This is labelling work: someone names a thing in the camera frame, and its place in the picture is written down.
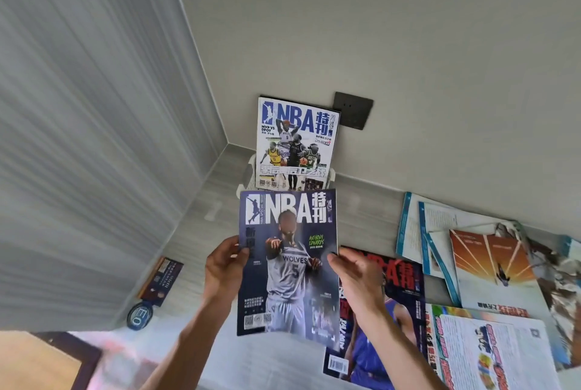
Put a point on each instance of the white cover basketball magazine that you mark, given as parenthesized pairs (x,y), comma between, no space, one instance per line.
(295,121)

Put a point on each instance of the pile of assorted magazines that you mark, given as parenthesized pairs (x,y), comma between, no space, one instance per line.
(490,276)

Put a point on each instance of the person's right hand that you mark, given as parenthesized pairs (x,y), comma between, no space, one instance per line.
(363,290)

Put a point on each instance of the person's left forearm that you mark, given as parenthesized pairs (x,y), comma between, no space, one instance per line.
(190,349)

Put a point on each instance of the round dark blue badge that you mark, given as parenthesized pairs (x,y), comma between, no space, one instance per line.
(141,317)

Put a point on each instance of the dark rectangular leaflet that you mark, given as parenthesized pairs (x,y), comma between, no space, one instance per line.
(163,280)

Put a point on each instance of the person's left hand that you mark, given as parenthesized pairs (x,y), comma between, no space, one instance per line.
(222,276)

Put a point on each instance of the white perforated plastic basket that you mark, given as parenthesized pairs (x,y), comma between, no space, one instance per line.
(248,174)

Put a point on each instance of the person's right forearm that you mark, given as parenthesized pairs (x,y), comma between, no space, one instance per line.
(404,358)

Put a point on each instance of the dark wall socket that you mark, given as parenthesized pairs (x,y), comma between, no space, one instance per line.
(356,110)

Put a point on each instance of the dark blue cover magazine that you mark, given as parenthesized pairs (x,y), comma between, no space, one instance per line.
(254,294)

